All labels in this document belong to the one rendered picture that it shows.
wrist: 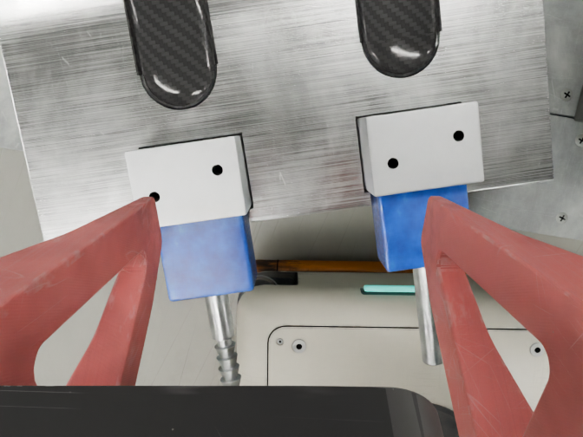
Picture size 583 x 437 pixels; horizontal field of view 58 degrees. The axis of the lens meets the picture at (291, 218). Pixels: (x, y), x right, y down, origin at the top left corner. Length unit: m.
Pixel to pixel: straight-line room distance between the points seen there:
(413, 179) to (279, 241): 0.91
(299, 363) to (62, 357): 0.61
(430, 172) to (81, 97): 0.17
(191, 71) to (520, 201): 0.21
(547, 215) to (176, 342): 0.99
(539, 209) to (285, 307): 0.60
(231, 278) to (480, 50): 0.16
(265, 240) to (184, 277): 0.88
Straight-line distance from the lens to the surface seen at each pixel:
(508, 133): 0.28
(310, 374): 0.93
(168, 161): 0.24
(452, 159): 0.25
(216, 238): 0.26
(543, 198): 0.35
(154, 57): 0.28
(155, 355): 1.26
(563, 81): 0.36
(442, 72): 0.27
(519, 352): 0.99
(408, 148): 0.24
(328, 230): 1.14
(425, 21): 0.28
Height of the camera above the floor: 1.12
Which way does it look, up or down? 81 degrees down
